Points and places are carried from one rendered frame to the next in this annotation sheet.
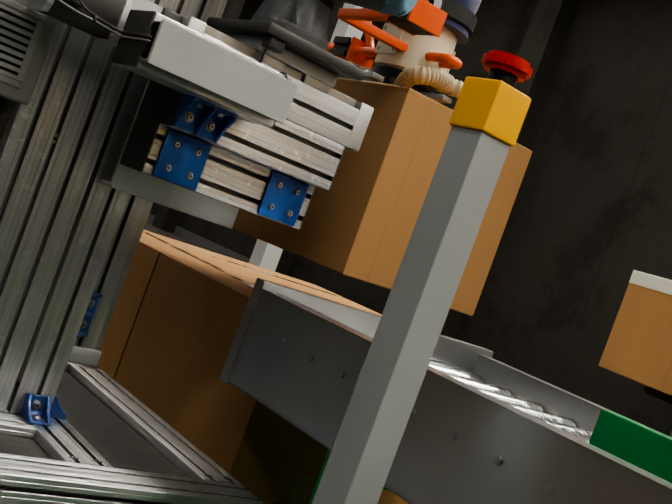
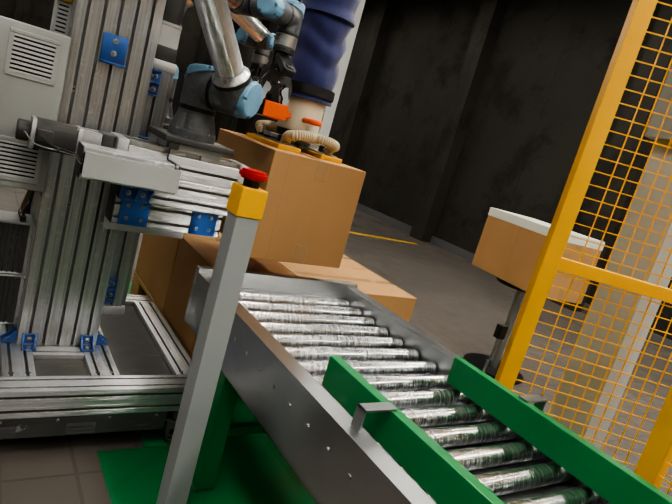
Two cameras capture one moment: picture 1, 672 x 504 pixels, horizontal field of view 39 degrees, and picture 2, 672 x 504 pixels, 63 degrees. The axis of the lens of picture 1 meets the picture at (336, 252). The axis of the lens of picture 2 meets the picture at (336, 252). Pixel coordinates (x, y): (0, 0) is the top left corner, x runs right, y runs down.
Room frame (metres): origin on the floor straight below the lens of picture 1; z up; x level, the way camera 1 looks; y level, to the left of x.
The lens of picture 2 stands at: (0.00, -0.45, 1.16)
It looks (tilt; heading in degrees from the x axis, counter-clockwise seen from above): 11 degrees down; 4
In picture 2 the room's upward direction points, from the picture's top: 16 degrees clockwise
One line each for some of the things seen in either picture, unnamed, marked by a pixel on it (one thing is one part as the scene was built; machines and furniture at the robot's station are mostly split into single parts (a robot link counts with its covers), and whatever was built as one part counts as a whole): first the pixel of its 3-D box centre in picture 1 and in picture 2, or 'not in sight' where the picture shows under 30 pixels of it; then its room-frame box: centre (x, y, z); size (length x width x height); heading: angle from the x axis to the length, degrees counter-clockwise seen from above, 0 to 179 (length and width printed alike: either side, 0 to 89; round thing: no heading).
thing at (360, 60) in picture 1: (353, 52); not in sight; (2.46, 0.14, 1.20); 0.10 x 0.08 x 0.06; 127
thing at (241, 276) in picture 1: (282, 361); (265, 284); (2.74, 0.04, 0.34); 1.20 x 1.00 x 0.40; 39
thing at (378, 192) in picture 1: (360, 185); (277, 195); (2.26, 0.00, 0.87); 0.60 x 0.40 x 0.40; 38
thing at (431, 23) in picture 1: (415, 16); (271, 109); (1.87, 0.01, 1.20); 0.09 x 0.08 x 0.05; 127
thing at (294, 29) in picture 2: not in sight; (290, 18); (1.89, 0.03, 1.50); 0.09 x 0.08 x 0.11; 161
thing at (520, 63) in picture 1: (504, 72); (252, 178); (1.27, -0.13, 1.02); 0.07 x 0.07 x 0.04
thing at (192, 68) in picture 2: not in sight; (204, 86); (1.75, 0.21, 1.20); 0.13 x 0.12 x 0.14; 71
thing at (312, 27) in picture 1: (295, 18); (194, 122); (1.75, 0.22, 1.09); 0.15 x 0.15 x 0.10
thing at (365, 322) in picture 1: (382, 331); (282, 283); (2.03, -0.15, 0.58); 0.70 x 0.03 x 0.06; 129
